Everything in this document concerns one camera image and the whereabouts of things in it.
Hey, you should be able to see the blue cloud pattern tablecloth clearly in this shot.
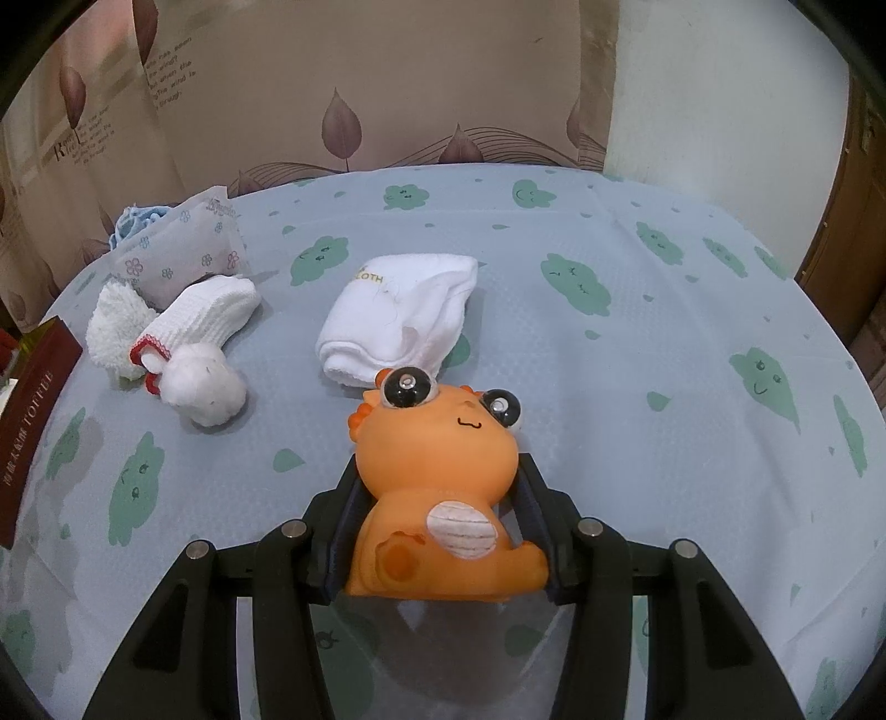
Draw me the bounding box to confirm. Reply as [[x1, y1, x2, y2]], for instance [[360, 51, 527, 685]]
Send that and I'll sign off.
[[2, 165, 884, 718]]

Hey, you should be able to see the red gold tin box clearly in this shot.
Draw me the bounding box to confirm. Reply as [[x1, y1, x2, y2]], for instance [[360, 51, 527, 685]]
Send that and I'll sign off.
[[0, 316, 83, 549]]

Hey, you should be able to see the orange rubber dinosaur toy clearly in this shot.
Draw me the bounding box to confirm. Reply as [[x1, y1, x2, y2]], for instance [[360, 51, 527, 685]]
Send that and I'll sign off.
[[346, 366, 548, 601]]

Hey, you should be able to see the white fluffy sock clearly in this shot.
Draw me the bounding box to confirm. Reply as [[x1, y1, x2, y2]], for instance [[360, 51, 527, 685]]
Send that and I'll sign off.
[[86, 279, 158, 381]]

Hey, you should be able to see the white red-trimmed sock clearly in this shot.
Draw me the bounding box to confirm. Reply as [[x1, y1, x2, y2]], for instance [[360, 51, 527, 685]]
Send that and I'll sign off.
[[129, 275, 261, 428]]

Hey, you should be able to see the floral tissue pack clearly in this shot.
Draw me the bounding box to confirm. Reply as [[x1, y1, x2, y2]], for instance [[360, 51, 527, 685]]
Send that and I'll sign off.
[[111, 186, 251, 311]]

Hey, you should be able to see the brown wooden door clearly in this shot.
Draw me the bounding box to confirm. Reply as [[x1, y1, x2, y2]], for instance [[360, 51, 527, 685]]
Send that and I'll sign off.
[[794, 75, 886, 389]]

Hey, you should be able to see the beige leaf print curtain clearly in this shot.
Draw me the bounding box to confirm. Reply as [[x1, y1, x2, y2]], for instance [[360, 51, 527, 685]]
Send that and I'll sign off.
[[2, 0, 620, 328]]

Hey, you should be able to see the white folded sock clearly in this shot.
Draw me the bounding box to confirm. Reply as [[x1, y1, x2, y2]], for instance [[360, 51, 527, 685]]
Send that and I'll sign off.
[[316, 254, 479, 387]]

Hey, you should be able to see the light blue folded towel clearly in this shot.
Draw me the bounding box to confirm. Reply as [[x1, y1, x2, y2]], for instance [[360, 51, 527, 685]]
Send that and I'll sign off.
[[108, 205, 171, 250]]

